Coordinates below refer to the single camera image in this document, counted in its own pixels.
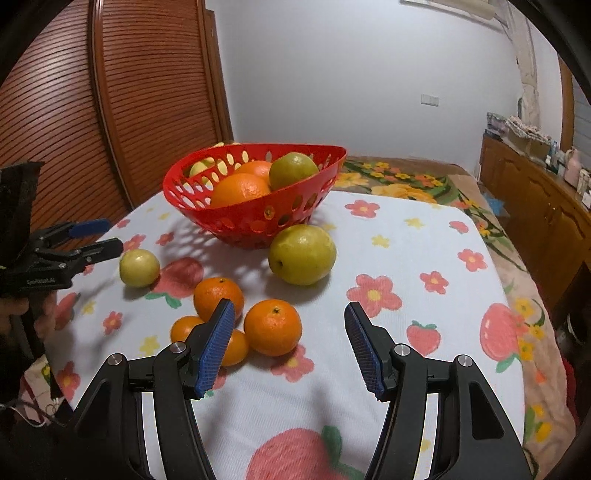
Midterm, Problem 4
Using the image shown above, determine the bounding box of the small yellow-green apple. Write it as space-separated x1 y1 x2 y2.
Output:
119 249 160 288

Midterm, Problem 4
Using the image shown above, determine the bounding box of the large orange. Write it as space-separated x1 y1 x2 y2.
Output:
235 160 271 184
211 173 270 208

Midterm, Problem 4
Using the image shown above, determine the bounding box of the larger mandarin orange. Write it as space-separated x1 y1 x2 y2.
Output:
243 299 303 357

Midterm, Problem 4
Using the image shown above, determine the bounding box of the large green apple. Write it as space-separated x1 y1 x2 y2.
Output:
269 152 318 191

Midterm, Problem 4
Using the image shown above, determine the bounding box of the left hand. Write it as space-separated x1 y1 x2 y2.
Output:
0 292 59 345

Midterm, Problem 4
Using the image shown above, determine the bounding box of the colourful floral bed blanket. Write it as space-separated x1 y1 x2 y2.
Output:
335 157 578 479

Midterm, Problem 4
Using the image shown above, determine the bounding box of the small mandarin orange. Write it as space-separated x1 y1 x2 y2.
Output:
221 329 249 367
170 316 204 343

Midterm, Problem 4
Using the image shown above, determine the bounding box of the wooden louvered wardrobe door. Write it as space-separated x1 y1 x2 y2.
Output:
1 1 233 229

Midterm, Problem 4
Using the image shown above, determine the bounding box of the white floral strawberry cloth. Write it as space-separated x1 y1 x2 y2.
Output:
46 191 530 479

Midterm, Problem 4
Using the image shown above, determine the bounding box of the red plastic perforated basket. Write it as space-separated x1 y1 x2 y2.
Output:
162 143 346 249

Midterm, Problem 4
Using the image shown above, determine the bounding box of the wooden sideboard cabinet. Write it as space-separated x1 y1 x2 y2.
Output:
480 135 590 326

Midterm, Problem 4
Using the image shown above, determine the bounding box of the green pear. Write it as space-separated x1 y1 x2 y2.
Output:
269 224 337 286

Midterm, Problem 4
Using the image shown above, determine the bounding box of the pink kettle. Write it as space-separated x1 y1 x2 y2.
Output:
564 148 581 188

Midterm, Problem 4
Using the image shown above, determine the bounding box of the patterned box on cabinet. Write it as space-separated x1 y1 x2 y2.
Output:
505 116 551 158

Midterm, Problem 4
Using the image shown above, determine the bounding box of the white curtain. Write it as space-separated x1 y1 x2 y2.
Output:
499 1 540 127

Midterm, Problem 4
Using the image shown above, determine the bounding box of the white wall switch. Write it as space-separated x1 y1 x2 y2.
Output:
421 94 439 107

